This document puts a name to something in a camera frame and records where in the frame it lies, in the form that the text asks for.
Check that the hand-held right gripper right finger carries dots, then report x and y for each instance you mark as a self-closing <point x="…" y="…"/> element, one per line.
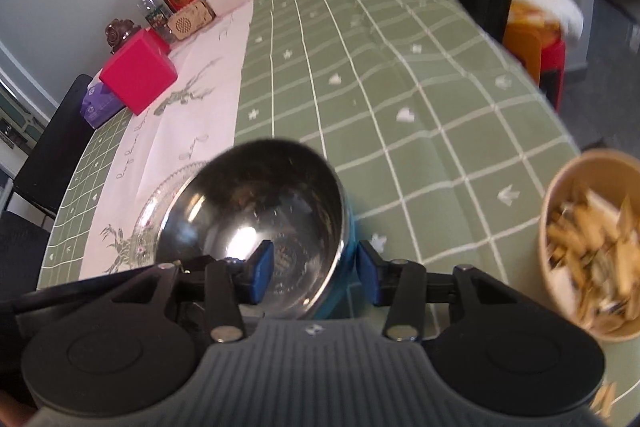
<point x="369" y="274"/>

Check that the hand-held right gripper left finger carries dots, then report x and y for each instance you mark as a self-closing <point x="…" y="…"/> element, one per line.
<point x="261" y="272"/>

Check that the steel bowl with blue outside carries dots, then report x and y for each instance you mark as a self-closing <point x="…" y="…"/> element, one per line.
<point x="260" y="202"/>

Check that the clear glass plate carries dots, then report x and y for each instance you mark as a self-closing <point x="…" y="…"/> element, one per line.
<point x="159" y="202"/>

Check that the brown paper cup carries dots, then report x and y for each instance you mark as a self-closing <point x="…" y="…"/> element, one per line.
<point x="547" y="257"/>

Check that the purple tissue pack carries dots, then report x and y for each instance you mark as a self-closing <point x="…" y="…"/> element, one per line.
<point x="97" y="104"/>

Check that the white deer-print table runner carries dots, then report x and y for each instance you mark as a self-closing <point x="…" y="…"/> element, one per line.
<point x="210" y="82"/>

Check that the pile of wooden clips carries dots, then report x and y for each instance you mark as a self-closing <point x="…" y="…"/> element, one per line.
<point x="595" y="247"/>

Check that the red box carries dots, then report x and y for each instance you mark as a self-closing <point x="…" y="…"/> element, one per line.
<point x="137" y="72"/>

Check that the wooden speaker box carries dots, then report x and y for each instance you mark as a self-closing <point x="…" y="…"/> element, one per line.
<point x="190" y="21"/>

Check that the brown figurine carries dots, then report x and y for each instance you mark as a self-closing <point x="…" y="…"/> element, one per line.
<point x="120" y="34"/>

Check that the loose wooden clip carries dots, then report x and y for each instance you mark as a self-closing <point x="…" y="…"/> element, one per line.
<point x="605" y="399"/>

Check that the red stool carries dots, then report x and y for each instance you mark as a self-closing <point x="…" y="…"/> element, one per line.
<point x="552" y="72"/>

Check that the clear water bottle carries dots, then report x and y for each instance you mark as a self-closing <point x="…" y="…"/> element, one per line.
<point x="149" y="9"/>

